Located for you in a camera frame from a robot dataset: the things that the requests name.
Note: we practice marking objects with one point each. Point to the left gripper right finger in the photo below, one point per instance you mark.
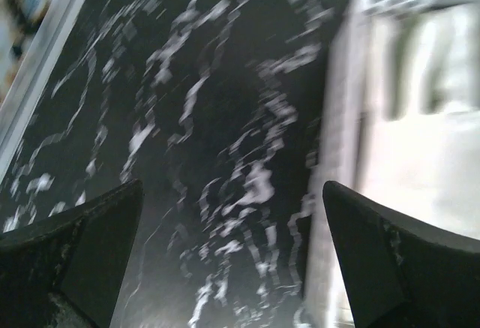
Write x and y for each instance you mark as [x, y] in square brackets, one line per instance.
[399, 271]

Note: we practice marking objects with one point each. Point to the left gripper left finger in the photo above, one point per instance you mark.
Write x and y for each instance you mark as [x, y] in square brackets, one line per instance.
[67, 270]

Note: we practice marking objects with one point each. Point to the white plastic storage basket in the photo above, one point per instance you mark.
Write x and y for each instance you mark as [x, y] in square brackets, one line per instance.
[325, 293]

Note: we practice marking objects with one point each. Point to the white glove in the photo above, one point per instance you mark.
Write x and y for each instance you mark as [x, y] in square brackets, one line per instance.
[419, 143]

